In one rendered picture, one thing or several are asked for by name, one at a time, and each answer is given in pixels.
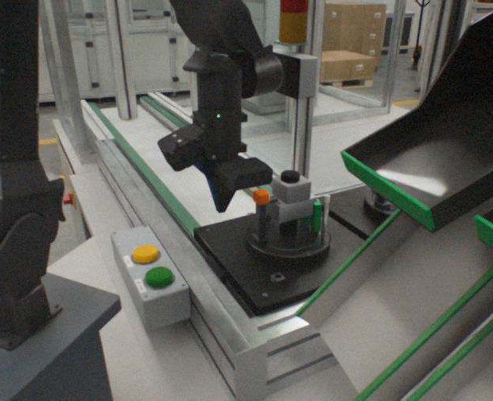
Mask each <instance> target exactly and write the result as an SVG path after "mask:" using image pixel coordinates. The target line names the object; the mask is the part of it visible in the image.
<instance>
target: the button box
mask: <svg viewBox="0 0 493 401"><path fill-rule="evenodd" d="M111 242H112V247H113V252H114V257H115V262H116V264H117V266H118V270H119V271H120V272H121V274H122V277H123V280H124V282H125V284H126V287H127V289H128V291H129V294H130V296H131V298H133V300H134V304H135V306H136V308H137V310H138V313H139V315H140V317H141V320H142V323H143V325H144V326H145V327H146V330H147V332H151V330H154V329H159V328H161V327H163V326H166V325H171V324H173V323H176V322H179V321H183V320H186V319H189V318H190V317H191V304H190V293H189V286H188V284H187V282H186V281H185V280H184V278H183V277H182V275H181V273H180V272H179V270H178V269H177V268H176V265H175V264H174V262H173V261H172V260H171V258H170V257H169V256H168V253H167V252H166V250H165V249H164V248H163V246H162V245H161V243H160V241H159V239H158V238H157V237H156V236H155V235H154V233H153V231H152V230H151V228H150V226H149V225H148V224H146V225H142V226H138V227H135V228H131V229H128V230H124V231H120V232H114V233H111ZM141 245H153V246H155V247H156V248H158V252H159V256H158V258H156V259H155V260H154V261H151V262H148V263H139V262H137V261H135V260H134V256H133V251H134V249H135V248H137V247H139V246H141ZM159 266H163V267H166V268H168V269H170V270H171V271H172V272H173V280H172V282H171V283H170V284H168V285H166V286H162V287H152V286H149V285H147V283H146V273H147V272H148V271H149V270H150V269H152V268H155V267H159Z"/></svg>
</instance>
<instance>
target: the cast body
mask: <svg viewBox="0 0 493 401"><path fill-rule="evenodd" d="M310 193H311V181H309V180H308V179H306V178H304V177H302V175H301V174H300V173H298V172H297V171H295V170H285V171H282V172H281V175H280V176H276V177H273V178H272V195H275V196H276V197H277V198H278V201H277V203H272V204H267V205H266V213H267V214H268V216H270V217H271V218H272V219H273V220H276V221H277V222H278V223H279V224H280V223H284V222H287V221H291V220H295V219H300V218H302V217H306V216H311V214H312V213H313V203H316V201H317V196H315V195H312V196H310ZM272 195H270V196H272Z"/></svg>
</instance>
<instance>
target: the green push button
mask: <svg viewBox="0 0 493 401"><path fill-rule="evenodd" d="M172 280H173V272H172V271H171V270H170V269H168V268H166V267H163V266H159V267H155V268H152V269H150V270H149V271H148V272H147V273H146V283H147V285H149V286H152V287H162V286H166V285H168V284H170V283H171V282H172Z"/></svg>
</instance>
